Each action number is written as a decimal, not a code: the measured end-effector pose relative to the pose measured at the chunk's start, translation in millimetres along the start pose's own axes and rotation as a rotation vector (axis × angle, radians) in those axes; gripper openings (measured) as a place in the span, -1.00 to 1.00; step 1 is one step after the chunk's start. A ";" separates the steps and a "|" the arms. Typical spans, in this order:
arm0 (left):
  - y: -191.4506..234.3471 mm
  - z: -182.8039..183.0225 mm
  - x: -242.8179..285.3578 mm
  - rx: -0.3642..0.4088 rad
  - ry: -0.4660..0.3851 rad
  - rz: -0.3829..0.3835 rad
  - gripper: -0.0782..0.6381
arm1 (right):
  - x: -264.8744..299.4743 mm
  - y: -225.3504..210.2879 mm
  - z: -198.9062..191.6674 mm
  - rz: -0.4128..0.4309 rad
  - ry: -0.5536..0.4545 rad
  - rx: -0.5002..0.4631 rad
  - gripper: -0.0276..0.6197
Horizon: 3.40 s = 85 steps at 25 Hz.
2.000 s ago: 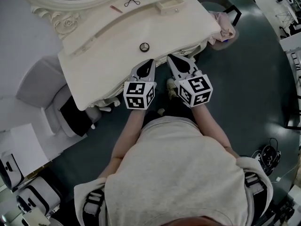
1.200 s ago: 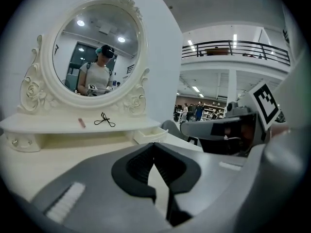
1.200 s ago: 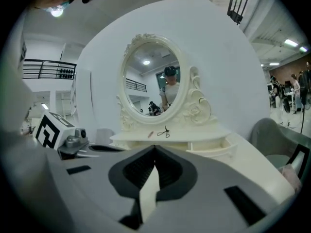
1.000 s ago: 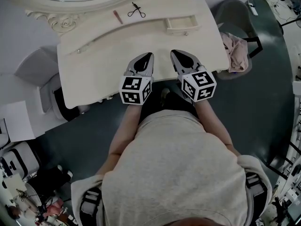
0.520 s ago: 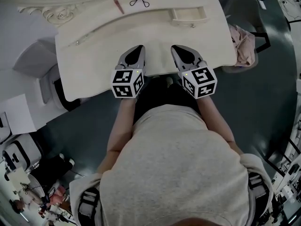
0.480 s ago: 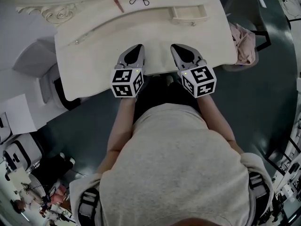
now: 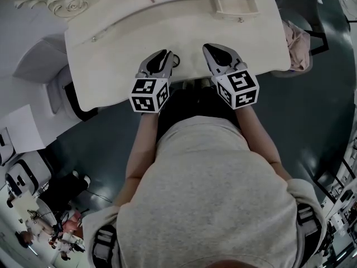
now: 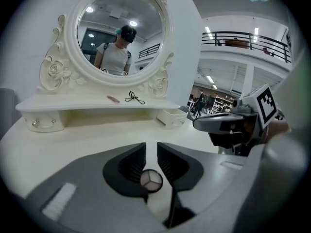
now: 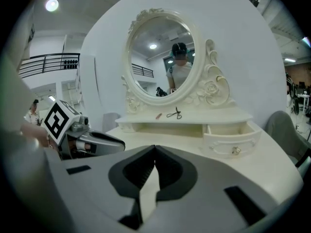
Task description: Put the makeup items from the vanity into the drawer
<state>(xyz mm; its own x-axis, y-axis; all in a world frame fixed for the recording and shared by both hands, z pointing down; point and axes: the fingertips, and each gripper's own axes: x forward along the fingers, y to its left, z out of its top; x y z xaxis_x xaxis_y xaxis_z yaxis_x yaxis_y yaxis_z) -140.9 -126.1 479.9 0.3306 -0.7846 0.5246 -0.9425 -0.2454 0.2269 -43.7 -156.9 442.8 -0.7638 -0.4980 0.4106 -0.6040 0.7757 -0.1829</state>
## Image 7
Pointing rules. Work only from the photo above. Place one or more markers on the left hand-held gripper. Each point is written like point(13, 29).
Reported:
point(147, 93)

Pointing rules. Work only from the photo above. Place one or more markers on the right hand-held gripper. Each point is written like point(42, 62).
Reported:
point(240, 89)

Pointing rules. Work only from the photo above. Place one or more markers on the small dark object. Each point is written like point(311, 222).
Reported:
point(178, 61)

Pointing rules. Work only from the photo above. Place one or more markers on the white dressing table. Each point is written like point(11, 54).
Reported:
point(117, 71)

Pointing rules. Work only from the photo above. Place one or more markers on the small cream drawer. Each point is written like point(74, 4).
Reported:
point(237, 13)

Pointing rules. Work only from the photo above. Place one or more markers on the person's left forearm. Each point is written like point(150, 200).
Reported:
point(142, 147)

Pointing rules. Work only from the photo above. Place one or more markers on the person's right forearm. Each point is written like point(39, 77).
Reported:
point(256, 138)

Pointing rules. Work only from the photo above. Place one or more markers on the person's shoe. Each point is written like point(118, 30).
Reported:
point(206, 83)
point(188, 84)

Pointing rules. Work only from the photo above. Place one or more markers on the person's black trousers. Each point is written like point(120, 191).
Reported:
point(195, 105)

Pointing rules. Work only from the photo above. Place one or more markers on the pink cloth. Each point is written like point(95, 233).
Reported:
point(297, 46)

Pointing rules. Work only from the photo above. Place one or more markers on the grey chair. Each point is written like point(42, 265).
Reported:
point(298, 1)

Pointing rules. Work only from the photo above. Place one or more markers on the white chair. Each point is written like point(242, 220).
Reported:
point(39, 60)

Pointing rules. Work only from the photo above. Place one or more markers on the person's grey shirt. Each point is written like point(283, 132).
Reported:
point(209, 191)

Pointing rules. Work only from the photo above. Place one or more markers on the white board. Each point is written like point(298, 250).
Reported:
point(22, 130)

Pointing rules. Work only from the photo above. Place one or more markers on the white and black appliance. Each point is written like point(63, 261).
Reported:
point(5, 149)
point(26, 174)

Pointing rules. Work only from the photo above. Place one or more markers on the white metal rack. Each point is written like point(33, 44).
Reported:
point(343, 194)

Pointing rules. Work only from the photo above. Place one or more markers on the oval mirror with carved frame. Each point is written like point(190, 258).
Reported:
point(69, 5)

